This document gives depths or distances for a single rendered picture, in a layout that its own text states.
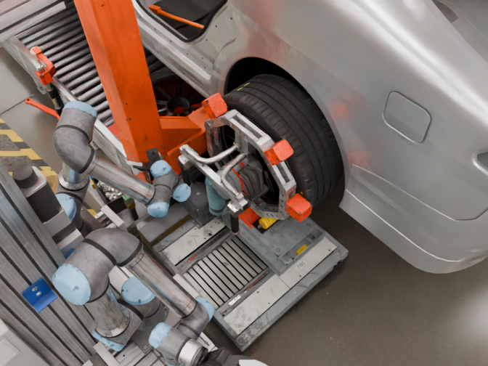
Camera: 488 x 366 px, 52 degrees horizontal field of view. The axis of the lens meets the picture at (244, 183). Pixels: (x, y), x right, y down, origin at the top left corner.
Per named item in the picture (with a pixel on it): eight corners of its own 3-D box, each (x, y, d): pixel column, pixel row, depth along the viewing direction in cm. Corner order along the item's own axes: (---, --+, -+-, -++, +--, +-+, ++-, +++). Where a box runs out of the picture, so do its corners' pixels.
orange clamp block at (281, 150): (285, 156, 209) (295, 152, 201) (271, 166, 206) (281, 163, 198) (276, 142, 209) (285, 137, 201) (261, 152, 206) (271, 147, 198)
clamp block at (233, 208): (251, 206, 213) (250, 199, 209) (234, 218, 210) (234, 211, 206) (243, 199, 216) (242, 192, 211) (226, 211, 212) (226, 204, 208)
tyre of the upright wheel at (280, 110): (348, 111, 200) (240, 51, 237) (306, 142, 191) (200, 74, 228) (343, 213, 249) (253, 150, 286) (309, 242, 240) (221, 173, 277)
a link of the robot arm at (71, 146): (54, 147, 161) (175, 212, 187) (64, 122, 167) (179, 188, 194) (38, 163, 168) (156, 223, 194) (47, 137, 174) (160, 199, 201)
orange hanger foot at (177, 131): (245, 125, 292) (243, 80, 264) (173, 175, 272) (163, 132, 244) (226, 110, 299) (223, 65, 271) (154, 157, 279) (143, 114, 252)
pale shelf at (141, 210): (151, 214, 269) (150, 211, 267) (125, 233, 263) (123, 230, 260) (107, 168, 289) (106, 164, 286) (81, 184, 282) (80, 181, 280)
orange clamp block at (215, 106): (229, 110, 224) (219, 91, 222) (216, 118, 221) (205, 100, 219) (223, 111, 230) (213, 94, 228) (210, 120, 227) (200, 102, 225)
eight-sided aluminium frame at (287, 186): (292, 230, 243) (299, 159, 199) (282, 238, 241) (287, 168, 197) (219, 165, 268) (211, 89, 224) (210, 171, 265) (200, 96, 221)
